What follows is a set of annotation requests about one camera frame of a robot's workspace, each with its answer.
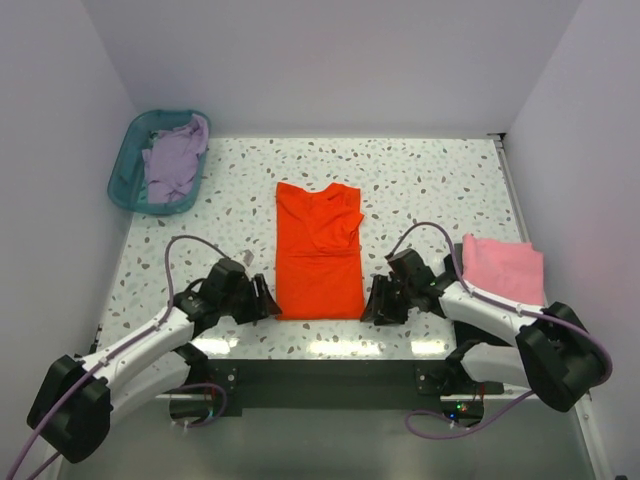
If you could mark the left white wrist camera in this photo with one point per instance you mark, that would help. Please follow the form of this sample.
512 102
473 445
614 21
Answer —
248 257

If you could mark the lilac t shirt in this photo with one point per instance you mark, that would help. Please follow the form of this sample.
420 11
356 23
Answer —
172 161

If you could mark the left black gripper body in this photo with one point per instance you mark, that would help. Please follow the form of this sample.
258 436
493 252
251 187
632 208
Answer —
239 305

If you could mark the orange t shirt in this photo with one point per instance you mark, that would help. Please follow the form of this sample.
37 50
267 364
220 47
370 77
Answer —
318 267

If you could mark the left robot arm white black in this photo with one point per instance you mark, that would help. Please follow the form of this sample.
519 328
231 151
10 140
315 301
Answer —
81 398

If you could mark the black folded t shirt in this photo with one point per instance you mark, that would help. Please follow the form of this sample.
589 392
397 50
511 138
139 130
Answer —
473 318

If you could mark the pink folded t shirt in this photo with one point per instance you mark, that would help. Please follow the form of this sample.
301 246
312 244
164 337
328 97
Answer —
514 271

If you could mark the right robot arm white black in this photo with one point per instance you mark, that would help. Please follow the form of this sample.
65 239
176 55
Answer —
549 352

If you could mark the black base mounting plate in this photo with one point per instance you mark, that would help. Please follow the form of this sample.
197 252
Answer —
230 387

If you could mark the teal plastic basket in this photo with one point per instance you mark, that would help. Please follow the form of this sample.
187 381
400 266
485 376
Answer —
127 188

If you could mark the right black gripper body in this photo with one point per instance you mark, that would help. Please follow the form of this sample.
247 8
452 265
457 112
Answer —
402 302

